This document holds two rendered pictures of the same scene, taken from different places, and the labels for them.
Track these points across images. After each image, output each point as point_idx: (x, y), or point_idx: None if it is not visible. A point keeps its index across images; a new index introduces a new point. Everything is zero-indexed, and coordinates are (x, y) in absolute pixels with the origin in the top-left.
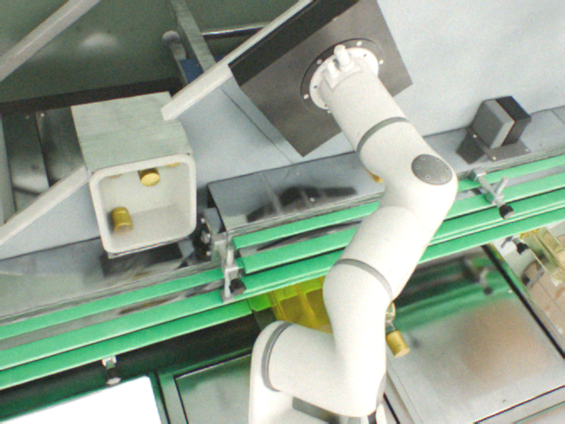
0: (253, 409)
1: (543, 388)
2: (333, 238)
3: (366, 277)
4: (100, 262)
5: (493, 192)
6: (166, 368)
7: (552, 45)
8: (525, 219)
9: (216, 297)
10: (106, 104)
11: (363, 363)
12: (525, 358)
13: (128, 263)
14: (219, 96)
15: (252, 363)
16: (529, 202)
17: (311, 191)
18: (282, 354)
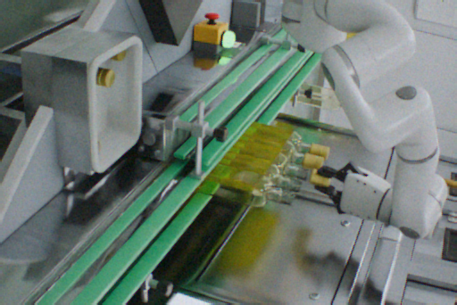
0: (359, 102)
1: (386, 159)
2: (236, 94)
3: None
4: (83, 201)
5: (286, 40)
6: (182, 279)
7: None
8: (294, 78)
9: (191, 180)
10: (43, 41)
11: (398, 12)
12: (364, 152)
13: (104, 192)
14: (122, 2)
15: (338, 71)
16: (295, 55)
17: (190, 78)
18: (353, 48)
